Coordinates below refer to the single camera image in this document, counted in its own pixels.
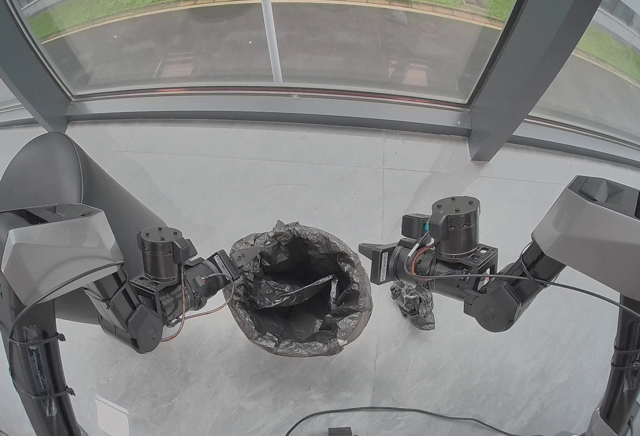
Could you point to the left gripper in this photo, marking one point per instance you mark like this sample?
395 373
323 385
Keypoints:
202 284

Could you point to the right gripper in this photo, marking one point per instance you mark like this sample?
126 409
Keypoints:
387 266

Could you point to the black plastic bag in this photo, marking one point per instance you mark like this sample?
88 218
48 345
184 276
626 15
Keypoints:
300 284

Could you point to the black plastic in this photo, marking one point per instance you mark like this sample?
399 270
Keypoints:
417 311

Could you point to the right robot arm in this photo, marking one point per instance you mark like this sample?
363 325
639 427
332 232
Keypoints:
575 229

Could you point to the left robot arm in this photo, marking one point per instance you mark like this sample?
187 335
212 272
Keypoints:
55 244

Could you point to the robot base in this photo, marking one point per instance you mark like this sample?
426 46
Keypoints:
340 432

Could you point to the window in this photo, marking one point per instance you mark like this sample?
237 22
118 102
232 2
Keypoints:
150 48

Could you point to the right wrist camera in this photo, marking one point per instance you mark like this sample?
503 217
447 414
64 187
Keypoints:
414 226

